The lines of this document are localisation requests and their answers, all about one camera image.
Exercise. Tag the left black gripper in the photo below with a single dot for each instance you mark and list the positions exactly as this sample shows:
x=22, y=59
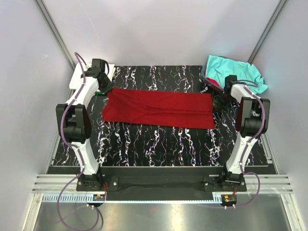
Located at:
x=107, y=89

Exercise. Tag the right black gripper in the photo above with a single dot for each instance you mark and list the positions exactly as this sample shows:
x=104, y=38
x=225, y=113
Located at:
x=217, y=104

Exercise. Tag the red t shirt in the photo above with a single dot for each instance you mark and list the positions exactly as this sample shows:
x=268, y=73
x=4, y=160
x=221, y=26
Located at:
x=160, y=108

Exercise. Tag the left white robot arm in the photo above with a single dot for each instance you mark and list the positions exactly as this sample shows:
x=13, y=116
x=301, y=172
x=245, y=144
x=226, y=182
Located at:
x=74, y=124

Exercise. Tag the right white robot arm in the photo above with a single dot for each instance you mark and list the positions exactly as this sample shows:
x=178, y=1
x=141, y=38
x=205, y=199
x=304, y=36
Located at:
x=251, y=122

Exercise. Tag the crimson t shirt in basket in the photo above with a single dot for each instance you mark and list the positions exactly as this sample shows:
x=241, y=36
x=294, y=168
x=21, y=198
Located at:
x=213, y=84

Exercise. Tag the folded white t shirt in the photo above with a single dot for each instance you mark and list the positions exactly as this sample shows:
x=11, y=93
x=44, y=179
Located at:
x=76, y=78

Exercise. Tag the teal t shirt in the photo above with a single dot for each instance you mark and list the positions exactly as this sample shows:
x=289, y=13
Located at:
x=218, y=66

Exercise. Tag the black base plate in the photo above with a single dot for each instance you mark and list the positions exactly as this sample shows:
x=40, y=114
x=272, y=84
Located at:
x=174, y=193

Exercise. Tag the aluminium cross rail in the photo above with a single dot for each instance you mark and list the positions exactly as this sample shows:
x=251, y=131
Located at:
x=53, y=183

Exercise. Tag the left aluminium frame post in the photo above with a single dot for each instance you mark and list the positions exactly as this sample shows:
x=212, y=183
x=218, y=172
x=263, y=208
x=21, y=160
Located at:
x=55, y=32

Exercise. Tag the aluminium frame post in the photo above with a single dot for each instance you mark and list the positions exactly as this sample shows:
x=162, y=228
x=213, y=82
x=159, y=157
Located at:
x=266, y=31
x=55, y=32

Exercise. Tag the right aluminium frame post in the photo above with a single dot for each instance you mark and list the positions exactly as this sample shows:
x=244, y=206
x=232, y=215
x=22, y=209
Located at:
x=266, y=31

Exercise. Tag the left cable duct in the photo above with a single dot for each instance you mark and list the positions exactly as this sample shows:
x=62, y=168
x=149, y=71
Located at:
x=74, y=197

